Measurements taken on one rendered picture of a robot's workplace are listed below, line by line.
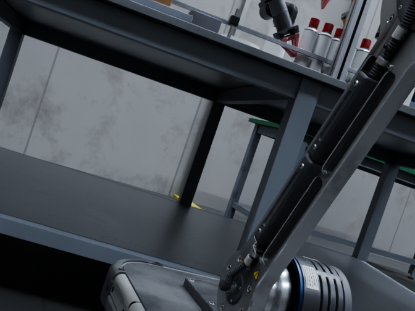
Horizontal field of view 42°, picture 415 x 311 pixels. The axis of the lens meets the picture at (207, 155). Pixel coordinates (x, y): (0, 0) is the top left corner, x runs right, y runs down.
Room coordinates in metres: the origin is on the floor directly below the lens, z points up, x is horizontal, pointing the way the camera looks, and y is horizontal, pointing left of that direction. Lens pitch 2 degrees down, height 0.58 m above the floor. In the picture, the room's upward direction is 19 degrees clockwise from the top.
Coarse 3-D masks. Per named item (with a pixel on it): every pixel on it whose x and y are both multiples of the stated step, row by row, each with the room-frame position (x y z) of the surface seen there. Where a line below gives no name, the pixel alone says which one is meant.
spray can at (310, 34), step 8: (312, 24) 1.87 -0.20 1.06; (304, 32) 1.87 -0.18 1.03; (312, 32) 1.86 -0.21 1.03; (304, 40) 1.86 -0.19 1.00; (312, 40) 1.86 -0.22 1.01; (304, 48) 1.86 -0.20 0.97; (312, 48) 1.87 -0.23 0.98; (296, 56) 1.87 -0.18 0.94; (304, 56) 1.86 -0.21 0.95; (304, 64) 1.86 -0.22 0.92
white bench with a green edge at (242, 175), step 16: (256, 128) 3.76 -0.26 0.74; (272, 128) 3.56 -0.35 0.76; (256, 144) 3.77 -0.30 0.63; (304, 144) 3.19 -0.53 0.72; (368, 160) 3.37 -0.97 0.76; (240, 176) 3.75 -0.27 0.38; (400, 176) 3.48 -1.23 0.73; (240, 192) 3.77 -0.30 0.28; (240, 208) 3.62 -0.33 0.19; (336, 240) 3.74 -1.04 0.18; (384, 256) 3.90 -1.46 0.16; (400, 256) 3.95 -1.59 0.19
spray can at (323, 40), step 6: (330, 24) 1.87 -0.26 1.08; (324, 30) 1.88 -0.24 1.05; (330, 30) 1.87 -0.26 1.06; (318, 36) 1.88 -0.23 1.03; (324, 36) 1.86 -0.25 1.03; (330, 36) 1.87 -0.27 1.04; (318, 42) 1.87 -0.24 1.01; (324, 42) 1.86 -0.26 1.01; (330, 42) 1.88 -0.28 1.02; (318, 48) 1.87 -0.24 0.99; (324, 48) 1.86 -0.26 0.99; (318, 54) 1.86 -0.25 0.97; (324, 54) 1.87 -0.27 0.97; (312, 60) 1.87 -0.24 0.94; (318, 60) 1.86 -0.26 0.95; (312, 66) 1.86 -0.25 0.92; (318, 66) 1.86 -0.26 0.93
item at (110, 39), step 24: (120, 0) 1.31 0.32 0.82; (48, 24) 2.29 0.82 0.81; (72, 24) 2.00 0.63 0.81; (168, 24) 1.35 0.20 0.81; (192, 24) 1.34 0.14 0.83; (120, 48) 2.27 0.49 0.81; (144, 48) 2.00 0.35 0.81; (240, 48) 1.37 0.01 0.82; (192, 72) 2.26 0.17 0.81; (216, 72) 1.98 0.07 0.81; (312, 72) 1.41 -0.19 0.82; (312, 120) 2.57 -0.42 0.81; (384, 144) 2.56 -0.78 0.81; (408, 144) 2.21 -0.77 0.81
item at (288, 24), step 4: (284, 12) 1.83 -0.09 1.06; (288, 12) 1.85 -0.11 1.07; (276, 16) 1.83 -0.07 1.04; (280, 16) 1.83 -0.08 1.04; (284, 16) 1.83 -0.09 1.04; (288, 16) 1.84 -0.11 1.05; (276, 20) 1.84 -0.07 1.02; (280, 20) 1.83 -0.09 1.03; (284, 20) 1.83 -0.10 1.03; (288, 20) 1.83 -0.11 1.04; (276, 24) 1.84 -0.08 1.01; (280, 24) 1.83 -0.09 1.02; (284, 24) 1.83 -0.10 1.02; (288, 24) 1.83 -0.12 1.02; (292, 24) 1.85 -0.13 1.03; (276, 28) 1.86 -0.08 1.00; (280, 28) 1.84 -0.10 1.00; (284, 28) 1.83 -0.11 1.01; (288, 28) 1.81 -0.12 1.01; (296, 28) 1.81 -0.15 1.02; (280, 32) 1.82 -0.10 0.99; (284, 32) 1.81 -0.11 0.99; (288, 32) 1.85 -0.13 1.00
